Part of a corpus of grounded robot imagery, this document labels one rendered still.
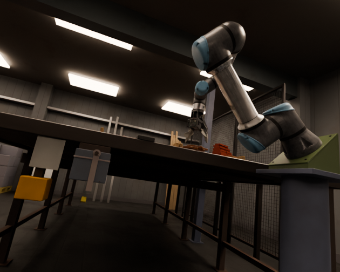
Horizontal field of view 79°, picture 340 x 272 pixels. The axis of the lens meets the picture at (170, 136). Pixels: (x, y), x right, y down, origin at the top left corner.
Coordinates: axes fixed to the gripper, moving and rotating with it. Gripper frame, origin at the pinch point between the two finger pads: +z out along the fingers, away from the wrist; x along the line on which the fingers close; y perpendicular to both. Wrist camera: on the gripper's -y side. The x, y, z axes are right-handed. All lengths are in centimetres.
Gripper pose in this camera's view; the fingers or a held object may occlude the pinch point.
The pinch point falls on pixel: (196, 143)
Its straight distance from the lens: 126.2
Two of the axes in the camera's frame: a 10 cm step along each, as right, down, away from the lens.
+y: -6.0, -2.6, -7.6
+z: -1.4, 9.6, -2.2
